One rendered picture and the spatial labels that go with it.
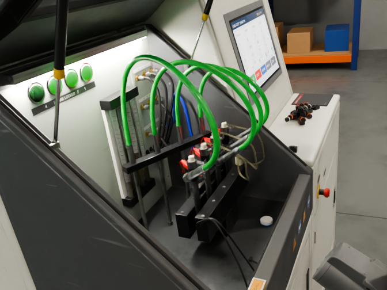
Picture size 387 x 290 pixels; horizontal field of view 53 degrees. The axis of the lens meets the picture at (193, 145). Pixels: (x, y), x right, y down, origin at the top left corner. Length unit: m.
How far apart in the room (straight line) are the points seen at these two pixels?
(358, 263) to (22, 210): 0.70
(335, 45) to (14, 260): 5.68
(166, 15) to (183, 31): 0.08
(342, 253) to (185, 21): 0.95
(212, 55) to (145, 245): 0.74
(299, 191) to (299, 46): 5.18
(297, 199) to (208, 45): 0.56
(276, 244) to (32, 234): 0.59
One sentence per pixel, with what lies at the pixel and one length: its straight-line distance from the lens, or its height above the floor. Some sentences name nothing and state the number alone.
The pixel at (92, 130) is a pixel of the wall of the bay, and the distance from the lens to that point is 1.13.
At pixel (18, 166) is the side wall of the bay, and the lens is 0.88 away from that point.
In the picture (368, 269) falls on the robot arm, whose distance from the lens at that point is 0.59.
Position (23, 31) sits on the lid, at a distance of 0.85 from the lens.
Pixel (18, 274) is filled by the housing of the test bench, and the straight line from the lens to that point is 1.16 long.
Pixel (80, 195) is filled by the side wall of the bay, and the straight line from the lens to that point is 0.80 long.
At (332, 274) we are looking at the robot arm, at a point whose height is 1.20.
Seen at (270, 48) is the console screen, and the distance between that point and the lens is 1.79.
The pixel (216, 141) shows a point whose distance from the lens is 0.81.
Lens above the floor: 1.60
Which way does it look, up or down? 24 degrees down
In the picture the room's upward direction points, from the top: 8 degrees counter-clockwise
